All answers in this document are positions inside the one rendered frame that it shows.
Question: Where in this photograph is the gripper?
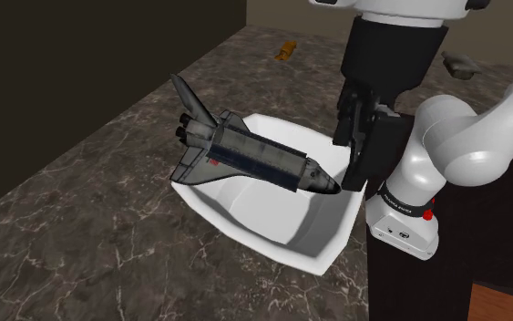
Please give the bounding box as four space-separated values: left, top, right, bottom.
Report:
332 15 450 192

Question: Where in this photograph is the white square bowl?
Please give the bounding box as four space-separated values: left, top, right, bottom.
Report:
169 112 369 277

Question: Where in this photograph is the small orange object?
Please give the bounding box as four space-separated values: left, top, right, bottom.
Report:
273 40 299 62

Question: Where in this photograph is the small grey object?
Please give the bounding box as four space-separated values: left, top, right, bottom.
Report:
441 49 483 81

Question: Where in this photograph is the grey space shuttle toy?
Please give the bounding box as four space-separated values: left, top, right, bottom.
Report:
169 73 343 195

